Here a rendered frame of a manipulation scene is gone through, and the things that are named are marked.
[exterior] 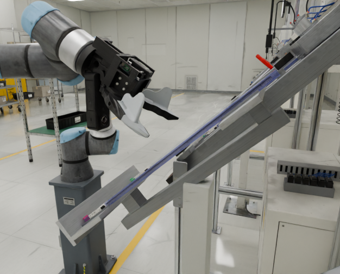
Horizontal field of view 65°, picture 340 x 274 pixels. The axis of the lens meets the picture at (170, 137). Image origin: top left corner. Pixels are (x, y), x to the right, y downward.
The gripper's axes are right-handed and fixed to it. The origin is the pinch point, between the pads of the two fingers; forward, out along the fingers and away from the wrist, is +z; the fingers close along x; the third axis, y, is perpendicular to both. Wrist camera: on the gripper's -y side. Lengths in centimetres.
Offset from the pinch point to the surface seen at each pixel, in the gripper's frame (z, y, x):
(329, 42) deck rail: 16, 32, 38
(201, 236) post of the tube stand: 19.8, -18.5, 7.0
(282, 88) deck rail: 14.7, 15.9, 37.6
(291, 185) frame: 41, -10, 53
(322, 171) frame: 50, -2, 69
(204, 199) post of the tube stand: 14.8, -10.2, 7.0
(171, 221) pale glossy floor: 21, -101, 108
